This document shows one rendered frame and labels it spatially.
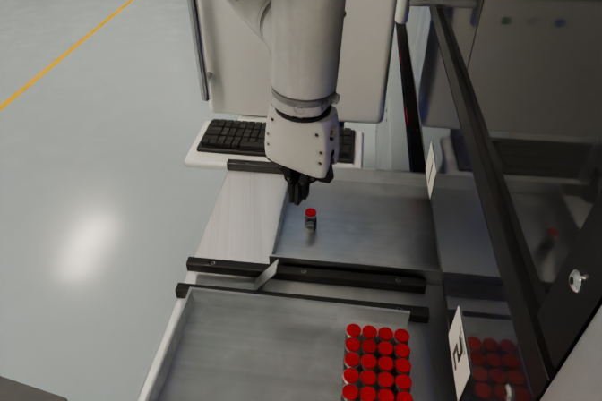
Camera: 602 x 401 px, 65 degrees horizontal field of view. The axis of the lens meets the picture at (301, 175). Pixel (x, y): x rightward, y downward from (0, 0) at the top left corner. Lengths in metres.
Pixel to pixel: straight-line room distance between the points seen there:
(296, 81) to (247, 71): 0.74
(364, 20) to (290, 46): 0.67
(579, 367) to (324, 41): 0.39
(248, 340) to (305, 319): 0.09
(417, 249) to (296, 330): 0.27
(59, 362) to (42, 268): 0.48
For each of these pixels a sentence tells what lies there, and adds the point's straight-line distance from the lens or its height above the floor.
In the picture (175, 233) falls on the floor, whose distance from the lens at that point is 2.19.
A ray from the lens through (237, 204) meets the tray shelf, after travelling 0.95.
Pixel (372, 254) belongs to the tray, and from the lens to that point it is 0.86.
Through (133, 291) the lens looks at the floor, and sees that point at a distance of 2.02.
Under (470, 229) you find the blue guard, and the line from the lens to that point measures 0.57.
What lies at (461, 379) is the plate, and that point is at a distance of 0.58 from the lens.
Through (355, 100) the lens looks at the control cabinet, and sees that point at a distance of 1.30.
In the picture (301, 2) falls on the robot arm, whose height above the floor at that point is 1.35.
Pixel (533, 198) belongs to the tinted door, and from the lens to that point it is 0.43.
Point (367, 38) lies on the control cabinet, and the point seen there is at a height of 1.05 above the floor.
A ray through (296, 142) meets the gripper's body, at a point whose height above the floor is 1.15.
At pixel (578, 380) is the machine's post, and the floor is 1.25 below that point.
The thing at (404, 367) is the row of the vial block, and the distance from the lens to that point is 0.68.
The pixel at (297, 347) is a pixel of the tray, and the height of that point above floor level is 0.88.
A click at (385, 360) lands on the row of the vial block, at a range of 0.69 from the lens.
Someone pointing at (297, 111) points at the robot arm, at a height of 1.21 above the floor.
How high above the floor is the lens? 1.51
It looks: 38 degrees down
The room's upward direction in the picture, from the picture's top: straight up
